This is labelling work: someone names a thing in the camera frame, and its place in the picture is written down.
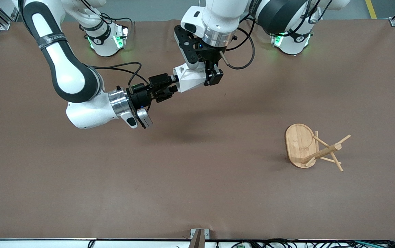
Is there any grey metal camera mount bracket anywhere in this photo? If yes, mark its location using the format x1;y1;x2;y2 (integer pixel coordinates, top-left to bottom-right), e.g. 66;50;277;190
190;229;210;248

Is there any white faceted cup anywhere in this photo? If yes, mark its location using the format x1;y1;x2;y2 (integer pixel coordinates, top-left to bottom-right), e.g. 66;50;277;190
173;63;207;94

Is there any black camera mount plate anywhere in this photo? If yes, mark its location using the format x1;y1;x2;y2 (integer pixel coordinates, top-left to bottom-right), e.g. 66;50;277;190
174;25;195;53

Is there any wooden cup rack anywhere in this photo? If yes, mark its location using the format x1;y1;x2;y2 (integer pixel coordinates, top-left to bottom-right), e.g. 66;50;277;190
285;123;352;172

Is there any black cable bundle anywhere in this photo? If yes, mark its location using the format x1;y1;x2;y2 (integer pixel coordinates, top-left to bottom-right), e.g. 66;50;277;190
230;238;395;248

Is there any black right base cable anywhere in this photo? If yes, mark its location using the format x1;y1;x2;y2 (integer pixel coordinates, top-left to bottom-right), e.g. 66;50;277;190
98;13;135;35

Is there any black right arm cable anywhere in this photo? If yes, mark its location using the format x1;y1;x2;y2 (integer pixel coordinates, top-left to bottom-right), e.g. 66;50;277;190
92;62;150;91

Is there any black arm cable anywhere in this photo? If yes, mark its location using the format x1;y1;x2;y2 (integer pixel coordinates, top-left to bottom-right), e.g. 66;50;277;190
92;62;150;91
219;27;256;70

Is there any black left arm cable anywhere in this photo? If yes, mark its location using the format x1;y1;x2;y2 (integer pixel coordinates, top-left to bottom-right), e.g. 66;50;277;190
219;27;256;70

